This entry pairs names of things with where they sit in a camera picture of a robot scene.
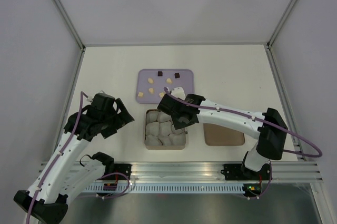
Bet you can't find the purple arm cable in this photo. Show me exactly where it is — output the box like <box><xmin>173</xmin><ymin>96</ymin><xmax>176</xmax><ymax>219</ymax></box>
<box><xmin>163</xmin><ymin>86</ymin><xmax>323</xmax><ymax>201</ymax></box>
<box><xmin>25</xmin><ymin>91</ymin><xmax>93</xmax><ymax>224</ymax></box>

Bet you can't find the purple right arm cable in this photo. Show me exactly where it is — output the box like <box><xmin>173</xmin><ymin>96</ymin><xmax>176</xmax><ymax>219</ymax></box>
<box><xmin>163</xmin><ymin>86</ymin><xmax>323</xmax><ymax>201</ymax></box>

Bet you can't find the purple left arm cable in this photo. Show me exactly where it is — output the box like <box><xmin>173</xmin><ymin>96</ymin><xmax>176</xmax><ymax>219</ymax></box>
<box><xmin>25</xmin><ymin>91</ymin><xmax>93</xmax><ymax>224</ymax></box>

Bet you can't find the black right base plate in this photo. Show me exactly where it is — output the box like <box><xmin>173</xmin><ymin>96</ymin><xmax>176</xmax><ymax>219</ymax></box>
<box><xmin>220</xmin><ymin>163</ymin><xmax>271</xmax><ymax>181</ymax></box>

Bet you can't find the beige tin lid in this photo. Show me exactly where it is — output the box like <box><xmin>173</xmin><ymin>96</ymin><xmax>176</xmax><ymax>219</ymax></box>
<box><xmin>203</xmin><ymin>123</ymin><xmax>245</xmax><ymax>147</ymax></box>

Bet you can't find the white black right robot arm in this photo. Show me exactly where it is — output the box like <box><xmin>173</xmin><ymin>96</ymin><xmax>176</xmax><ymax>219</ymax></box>
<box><xmin>157</xmin><ymin>88</ymin><xmax>288</xmax><ymax>179</ymax></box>

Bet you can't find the white slotted cable duct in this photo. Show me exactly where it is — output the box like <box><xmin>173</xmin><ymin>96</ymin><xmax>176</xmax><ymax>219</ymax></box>
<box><xmin>83</xmin><ymin>182</ymin><xmax>244</xmax><ymax>194</ymax></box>

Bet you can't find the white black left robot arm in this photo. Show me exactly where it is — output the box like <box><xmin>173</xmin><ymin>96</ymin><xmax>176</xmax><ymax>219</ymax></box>
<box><xmin>14</xmin><ymin>92</ymin><xmax>134</xmax><ymax>223</ymax></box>

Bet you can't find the aluminium frame post left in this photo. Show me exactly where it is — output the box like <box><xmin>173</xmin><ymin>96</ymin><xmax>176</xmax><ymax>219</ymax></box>
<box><xmin>51</xmin><ymin>0</ymin><xmax>85</xmax><ymax>51</ymax></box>

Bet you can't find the beige tin box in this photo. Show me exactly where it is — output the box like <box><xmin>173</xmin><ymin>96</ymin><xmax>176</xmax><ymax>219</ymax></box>
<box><xmin>143</xmin><ymin>109</ymin><xmax>188</xmax><ymax>151</ymax></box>

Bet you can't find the lilac plastic tray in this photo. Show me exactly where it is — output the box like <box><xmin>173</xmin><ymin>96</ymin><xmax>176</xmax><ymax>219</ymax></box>
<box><xmin>135</xmin><ymin>69</ymin><xmax>194</xmax><ymax>104</ymax></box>

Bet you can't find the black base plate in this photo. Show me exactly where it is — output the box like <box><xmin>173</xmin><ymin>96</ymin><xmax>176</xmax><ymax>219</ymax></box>
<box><xmin>113</xmin><ymin>163</ymin><xmax>132</xmax><ymax>178</ymax></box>
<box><xmin>220</xmin><ymin>163</ymin><xmax>271</xmax><ymax>181</ymax></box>

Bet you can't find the aluminium mounting rail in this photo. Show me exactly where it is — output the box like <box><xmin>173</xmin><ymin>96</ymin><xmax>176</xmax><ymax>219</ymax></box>
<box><xmin>39</xmin><ymin>160</ymin><xmax>323</xmax><ymax>182</ymax></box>

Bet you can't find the aluminium frame post right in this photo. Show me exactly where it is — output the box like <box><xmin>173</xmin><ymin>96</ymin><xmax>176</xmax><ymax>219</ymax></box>
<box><xmin>266</xmin><ymin>0</ymin><xmax>299</xmax><ymax>49</ymax></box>

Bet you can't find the aluminium frame post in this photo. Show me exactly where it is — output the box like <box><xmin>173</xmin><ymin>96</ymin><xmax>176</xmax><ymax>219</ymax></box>
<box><xmin>51</xmin><ymin>0</ymin><xmax>85</xmax><ymax>51</ymax></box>
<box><xmin>266</xmin><ymin>0</ymin><xmax>299</xmax><ymax>49</ymax></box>

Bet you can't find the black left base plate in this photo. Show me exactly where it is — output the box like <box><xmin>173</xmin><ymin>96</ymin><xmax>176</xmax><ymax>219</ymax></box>
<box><xmin>113</xmin><ymin>163</ymin><xmax>132</xmax><ymax>178</ymax></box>

